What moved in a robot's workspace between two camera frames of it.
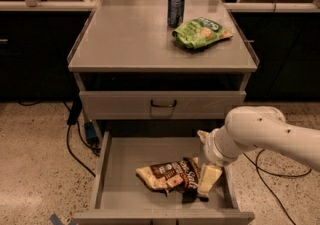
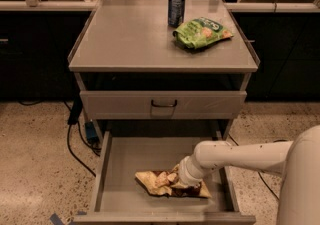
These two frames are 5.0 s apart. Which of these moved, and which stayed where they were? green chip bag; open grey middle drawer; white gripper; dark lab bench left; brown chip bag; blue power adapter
Moved: brown chip bag; white gripper
Stayed: blue power adapter; dark lab bench left; green chip bag; open grey middle drawer
